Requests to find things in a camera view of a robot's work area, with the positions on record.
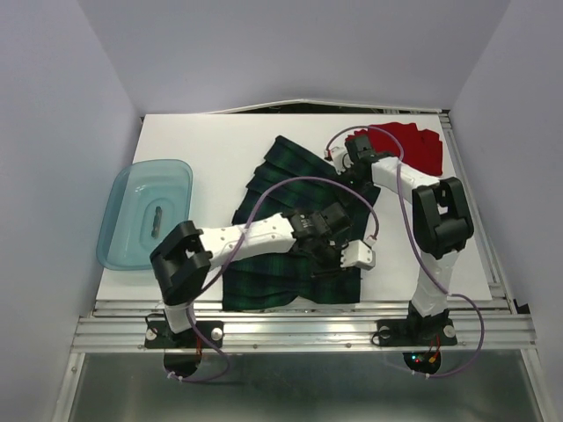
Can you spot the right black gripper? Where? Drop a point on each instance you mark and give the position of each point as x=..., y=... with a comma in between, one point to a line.
x=339, y=181

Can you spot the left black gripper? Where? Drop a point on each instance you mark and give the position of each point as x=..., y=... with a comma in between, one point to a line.
x=316, y=269

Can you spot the green plaid skirt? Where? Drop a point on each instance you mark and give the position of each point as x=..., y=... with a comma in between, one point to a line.
x=271, y=281

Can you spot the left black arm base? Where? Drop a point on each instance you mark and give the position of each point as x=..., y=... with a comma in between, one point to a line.
x=184, y=353

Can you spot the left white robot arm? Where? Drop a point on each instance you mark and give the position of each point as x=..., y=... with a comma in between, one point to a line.
x=182, y=261

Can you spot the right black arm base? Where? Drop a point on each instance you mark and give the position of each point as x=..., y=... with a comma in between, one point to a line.
x=423, y=338

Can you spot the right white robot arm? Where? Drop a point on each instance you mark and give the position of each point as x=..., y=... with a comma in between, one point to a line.
x=438, y=225

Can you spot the folded red skirt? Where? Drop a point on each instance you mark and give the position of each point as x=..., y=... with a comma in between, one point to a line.
x=423, y=149

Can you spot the small dark object in bin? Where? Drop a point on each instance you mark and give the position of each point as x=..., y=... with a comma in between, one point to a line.
x=157, y=221

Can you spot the blue transparent plastic bin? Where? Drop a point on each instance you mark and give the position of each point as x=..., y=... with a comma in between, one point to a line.
x=125, y=243

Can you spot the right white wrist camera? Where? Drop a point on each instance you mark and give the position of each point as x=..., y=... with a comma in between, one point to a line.
x=339, y=157

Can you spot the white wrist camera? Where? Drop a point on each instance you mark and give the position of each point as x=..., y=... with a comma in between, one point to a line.
x=339, y=157
x=359, y=254

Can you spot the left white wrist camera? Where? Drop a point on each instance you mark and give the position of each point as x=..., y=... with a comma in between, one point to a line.
x=359, y=254

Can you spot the aluminium mounting rail frame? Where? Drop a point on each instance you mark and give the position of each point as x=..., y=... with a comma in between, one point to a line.
x=308, y=362

